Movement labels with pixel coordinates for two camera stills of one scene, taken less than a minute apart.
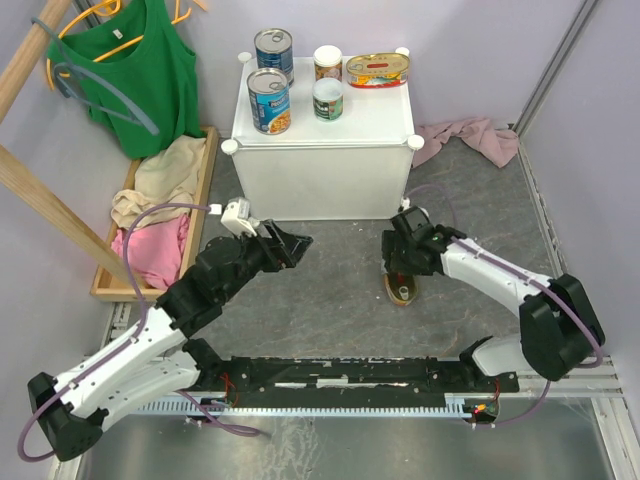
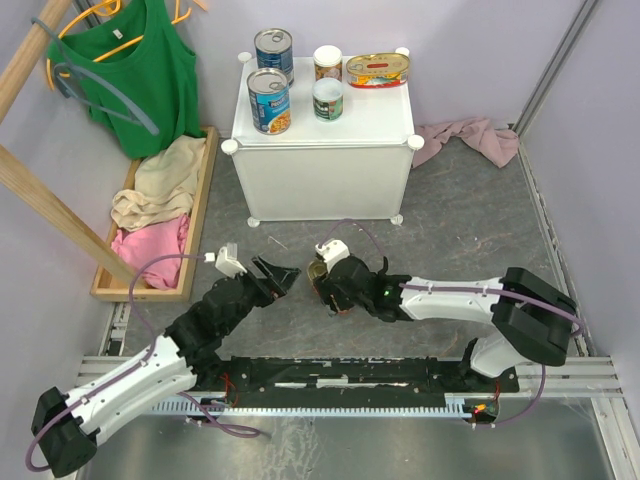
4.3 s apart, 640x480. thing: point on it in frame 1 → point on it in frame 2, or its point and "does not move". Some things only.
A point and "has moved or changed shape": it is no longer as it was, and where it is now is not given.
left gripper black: (276, 253) → (278, 280)
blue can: (274, 49) does not move
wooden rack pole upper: (28, 55) does not move
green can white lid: (328, 99) does not move
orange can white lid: (328, 61) does not move
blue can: (269, 91) does not move
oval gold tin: (402, 288) has moved or changed shape
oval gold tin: (377, 70) does not move
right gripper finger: (388, 247) → (337, 306)
